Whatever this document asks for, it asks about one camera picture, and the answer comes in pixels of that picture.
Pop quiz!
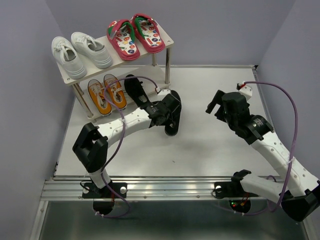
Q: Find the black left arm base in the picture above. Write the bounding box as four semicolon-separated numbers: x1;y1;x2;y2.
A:
80;181;120;218

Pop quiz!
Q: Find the white wooden shoe shelf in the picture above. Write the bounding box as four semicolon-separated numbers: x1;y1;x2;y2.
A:
58;27;174;120

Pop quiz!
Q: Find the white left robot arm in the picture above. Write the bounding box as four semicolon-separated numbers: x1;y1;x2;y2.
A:
72;90;182;197

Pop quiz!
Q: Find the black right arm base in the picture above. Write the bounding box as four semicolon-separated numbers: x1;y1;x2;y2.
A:
211;169;255;214

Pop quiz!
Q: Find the colourful pink slipper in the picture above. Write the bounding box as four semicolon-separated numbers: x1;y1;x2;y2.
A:
106;19;140;61
130;13;166;54

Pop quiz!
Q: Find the black sneaker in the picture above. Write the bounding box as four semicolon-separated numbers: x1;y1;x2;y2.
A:
124;74;152;110
164;90;182;137

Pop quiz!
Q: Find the white sneaker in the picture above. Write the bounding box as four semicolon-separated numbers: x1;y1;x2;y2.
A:
70;32;113;69
51;36;87;80

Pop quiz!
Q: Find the orange sneaker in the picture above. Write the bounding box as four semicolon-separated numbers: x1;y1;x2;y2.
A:
87;79;112;116
103;74;127;110

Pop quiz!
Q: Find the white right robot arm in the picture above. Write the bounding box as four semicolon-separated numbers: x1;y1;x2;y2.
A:
206;90;320;222

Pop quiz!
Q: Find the aluminium mounting rail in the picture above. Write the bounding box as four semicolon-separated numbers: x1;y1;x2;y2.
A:
41;174;278;202

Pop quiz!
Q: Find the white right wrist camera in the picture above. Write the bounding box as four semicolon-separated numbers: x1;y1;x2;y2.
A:
236;83;253;101

